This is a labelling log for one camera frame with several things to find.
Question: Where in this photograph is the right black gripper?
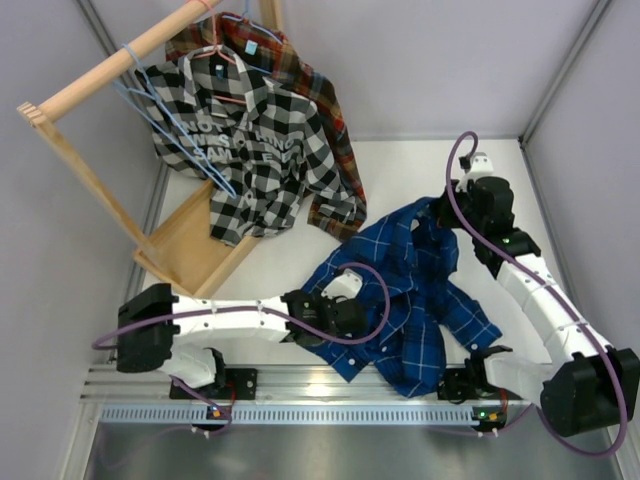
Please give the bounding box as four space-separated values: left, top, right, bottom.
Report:
430 181 485 238

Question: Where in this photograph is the blue plaid shirt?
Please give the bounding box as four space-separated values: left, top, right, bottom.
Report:
302 197 502 398

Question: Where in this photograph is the light blue wire hanger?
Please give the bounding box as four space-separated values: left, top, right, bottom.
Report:
111 43 237 200

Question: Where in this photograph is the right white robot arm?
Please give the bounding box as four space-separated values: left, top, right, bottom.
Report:
433 176 639 438

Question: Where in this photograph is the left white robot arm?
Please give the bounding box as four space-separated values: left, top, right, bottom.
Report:
116 283 368 399

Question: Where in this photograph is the red brown plaid shirt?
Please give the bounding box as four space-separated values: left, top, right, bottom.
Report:
165 12 367 241

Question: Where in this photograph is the black white checkered shirt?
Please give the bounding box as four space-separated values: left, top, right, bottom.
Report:
135 47 355 246

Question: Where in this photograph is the blue hanger under plaid shirt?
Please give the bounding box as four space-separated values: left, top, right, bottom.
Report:
220 1 284 75

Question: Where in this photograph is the wooden clothes rack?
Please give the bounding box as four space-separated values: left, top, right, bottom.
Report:
16 0 284 299

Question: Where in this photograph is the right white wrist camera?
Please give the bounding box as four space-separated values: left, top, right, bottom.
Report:
455 152 494 192

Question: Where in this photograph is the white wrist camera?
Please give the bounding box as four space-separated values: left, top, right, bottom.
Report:
321 268 363 301
455 152 494 192

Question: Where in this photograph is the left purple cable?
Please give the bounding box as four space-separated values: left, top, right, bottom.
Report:
92 262 391 436

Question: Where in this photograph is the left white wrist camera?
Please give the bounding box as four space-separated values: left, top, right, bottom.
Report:
321 268 363 301

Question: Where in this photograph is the perforated cable duct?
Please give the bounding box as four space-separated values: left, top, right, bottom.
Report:
100 404 504 427

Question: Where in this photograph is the pink wire hanger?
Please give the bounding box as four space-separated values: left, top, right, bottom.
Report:
193 13 246 105

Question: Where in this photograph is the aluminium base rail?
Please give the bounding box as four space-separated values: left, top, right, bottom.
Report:
81 363 531 401

